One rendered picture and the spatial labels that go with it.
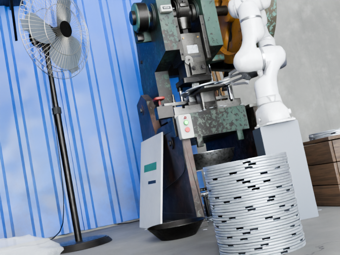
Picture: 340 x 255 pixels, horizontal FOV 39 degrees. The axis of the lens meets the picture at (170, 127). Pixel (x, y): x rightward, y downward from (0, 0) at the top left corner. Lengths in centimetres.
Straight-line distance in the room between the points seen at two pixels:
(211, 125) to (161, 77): 59
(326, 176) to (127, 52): 227
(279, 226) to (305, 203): 73
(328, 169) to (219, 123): 69
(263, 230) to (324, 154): 107
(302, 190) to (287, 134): 26
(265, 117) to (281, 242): 83
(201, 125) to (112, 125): 140
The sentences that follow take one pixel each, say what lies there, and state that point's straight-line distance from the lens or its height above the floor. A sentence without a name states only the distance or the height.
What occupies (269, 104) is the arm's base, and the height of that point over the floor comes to 55.
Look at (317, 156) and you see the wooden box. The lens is 260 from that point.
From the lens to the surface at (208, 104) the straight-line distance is 290.
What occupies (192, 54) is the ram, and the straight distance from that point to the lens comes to 305.
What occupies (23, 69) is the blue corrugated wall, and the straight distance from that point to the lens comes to 408.
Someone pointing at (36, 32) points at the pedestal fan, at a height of 126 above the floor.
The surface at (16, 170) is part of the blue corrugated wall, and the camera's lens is 394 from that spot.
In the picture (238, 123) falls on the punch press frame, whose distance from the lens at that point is 289.
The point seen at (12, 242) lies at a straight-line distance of 198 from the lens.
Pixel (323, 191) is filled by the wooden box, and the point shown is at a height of 8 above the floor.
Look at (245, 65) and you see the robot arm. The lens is 233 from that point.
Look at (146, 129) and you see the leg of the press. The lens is 334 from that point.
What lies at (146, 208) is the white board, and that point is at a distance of 324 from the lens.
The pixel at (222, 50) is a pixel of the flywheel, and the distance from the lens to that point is 345.
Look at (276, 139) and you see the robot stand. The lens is 226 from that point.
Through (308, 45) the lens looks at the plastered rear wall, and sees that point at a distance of 502.
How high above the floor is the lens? 30
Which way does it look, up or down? 6 degrees up
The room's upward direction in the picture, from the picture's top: 11 degrees counter-clockwise
